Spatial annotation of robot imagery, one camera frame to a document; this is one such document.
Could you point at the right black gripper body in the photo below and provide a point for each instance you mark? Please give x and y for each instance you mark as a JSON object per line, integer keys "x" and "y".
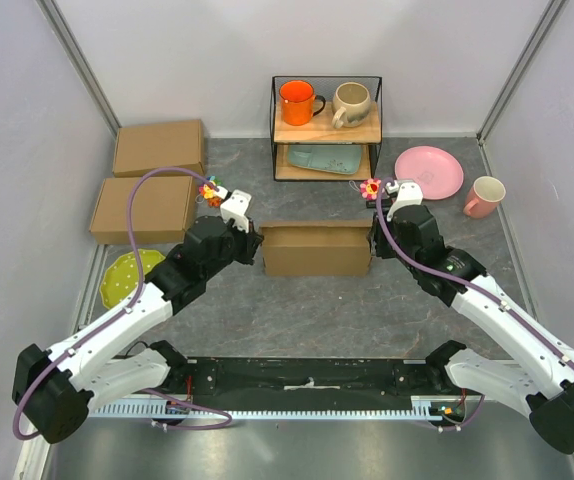
{"x": 380, "y": 248}

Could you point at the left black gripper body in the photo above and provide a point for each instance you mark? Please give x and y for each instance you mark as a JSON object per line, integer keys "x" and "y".
{"x": 238, "y": 247}

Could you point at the cardboard box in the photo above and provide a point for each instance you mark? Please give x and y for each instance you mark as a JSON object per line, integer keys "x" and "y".
{"x": 163, "y": 209}
{"x": 142, "y": 148}
{"x": 316, "y": 248}

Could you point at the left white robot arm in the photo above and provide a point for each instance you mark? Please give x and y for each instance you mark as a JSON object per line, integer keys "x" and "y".
{"x": 56, "y": 388}

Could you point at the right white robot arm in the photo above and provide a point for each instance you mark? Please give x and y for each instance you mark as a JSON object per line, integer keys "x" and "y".
{"x": 544, "y": 390}

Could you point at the pink round plate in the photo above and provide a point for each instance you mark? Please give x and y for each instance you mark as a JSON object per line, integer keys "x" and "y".
{"x": 437, "y": 172}

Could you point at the pink mug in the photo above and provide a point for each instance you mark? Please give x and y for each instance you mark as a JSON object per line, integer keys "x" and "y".
{"x": 484, "y": 196}

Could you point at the teal rectangular dish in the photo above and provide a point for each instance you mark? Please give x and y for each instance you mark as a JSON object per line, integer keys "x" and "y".
{"x": 337, "y": 159}

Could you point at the green dotted plate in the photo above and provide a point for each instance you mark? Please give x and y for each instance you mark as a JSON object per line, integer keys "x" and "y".
{"x": 121, "y": 277}

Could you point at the beige ceramic mug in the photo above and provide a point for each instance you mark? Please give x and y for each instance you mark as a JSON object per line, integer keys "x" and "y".
{"x": 351, "y": 105}

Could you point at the orange enamel mug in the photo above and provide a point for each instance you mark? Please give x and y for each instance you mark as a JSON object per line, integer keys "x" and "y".
{"x": 299, "y": 102}

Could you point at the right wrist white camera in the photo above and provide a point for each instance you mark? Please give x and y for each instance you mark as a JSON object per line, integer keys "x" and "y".
{"x": 405, "y": 192}

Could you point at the wrist white camera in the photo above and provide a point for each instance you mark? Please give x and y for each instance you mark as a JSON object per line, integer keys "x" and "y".
{"x": 405, "y": 192}
{"x": 233, "y": 207}

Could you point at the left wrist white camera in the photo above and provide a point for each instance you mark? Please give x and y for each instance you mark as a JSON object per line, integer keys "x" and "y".
{"x": 233, "y": 207}

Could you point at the rainbow flower plush keychain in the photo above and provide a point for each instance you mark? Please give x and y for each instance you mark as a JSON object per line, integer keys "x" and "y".
{"x": 207, "y": 193}

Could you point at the pink flower plush keychain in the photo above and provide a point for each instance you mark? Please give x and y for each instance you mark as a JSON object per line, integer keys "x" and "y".
{"x": 368, "y": 189}

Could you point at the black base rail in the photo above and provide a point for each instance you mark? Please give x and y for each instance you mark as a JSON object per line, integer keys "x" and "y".
{"x": 210, "y": 376}

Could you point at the black wire wooden shelf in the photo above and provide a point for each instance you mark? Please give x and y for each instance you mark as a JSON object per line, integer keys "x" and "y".
{"x": 319, "y": 130}

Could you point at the grey slotted cable duct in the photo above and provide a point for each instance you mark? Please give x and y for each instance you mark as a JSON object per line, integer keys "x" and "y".
{"x": 143, "y": 407}

